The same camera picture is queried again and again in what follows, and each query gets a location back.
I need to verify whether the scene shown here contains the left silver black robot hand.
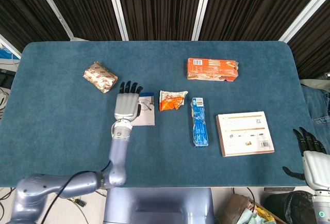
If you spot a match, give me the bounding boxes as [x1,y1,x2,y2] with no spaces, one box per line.
[113,81,144,122]

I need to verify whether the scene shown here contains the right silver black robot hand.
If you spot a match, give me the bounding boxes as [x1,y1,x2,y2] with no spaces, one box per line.
[282,127,330,190]

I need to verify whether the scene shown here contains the wire-frame eyeglasses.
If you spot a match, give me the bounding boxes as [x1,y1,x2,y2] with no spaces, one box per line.
[139,99,155,111]

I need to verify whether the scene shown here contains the white and blue box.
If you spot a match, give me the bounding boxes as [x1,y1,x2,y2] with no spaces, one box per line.
[133,92,156,126]

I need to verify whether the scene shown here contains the blue snack package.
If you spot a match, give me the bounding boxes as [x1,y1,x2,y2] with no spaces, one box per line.
[190,97,209,148]

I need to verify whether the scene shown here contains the flat white product box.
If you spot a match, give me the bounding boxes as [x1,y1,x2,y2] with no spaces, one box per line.
[216,110,275,157]

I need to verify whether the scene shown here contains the brown cardboard box with waste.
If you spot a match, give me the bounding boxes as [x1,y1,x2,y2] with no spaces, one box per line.
[219,193,281,224]

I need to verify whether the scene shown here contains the orange cardboard biscuit box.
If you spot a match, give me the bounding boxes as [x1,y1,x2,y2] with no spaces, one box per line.
[187,58,239,83]

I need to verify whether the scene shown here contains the gold snack pack red print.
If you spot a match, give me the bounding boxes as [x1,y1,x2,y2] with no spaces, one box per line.
[82,61,119,94]

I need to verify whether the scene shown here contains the crumpled orange snack bag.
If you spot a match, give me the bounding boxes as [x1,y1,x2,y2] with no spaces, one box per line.
[158,90,189,112]

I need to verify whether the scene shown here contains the black rubbish bag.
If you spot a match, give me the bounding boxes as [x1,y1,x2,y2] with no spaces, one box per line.
[263,190,317,224]

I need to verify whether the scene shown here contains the blue denim jeans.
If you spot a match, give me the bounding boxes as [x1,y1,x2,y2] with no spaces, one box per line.
[301,83,330,155]

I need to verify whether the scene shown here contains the teal table cloth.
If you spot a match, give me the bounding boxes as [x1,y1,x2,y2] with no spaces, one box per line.
[0,40,314,188]

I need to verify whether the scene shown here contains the blue-grey robot torso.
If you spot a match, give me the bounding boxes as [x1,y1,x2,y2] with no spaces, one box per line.
[103,187,215,224]

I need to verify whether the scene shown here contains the dark brown pleated curtain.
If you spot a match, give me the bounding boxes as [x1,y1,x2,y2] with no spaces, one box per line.
[0,0,330,80]

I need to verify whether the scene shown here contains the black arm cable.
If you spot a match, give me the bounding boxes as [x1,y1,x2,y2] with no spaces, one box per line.
[38,159,113,224]

